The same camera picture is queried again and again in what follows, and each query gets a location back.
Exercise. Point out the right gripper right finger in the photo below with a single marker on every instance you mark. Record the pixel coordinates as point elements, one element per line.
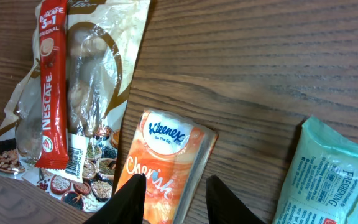
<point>224,207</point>

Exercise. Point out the white brown snack bag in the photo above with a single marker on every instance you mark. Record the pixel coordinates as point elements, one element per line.
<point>103,40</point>

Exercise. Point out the teal wet wipes pack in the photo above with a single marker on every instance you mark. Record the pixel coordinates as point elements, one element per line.
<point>321,186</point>

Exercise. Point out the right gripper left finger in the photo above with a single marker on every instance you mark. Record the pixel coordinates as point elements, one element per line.
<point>126,206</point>

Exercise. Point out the red snack bar wrapper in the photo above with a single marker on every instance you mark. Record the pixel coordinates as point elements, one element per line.
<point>52,46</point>

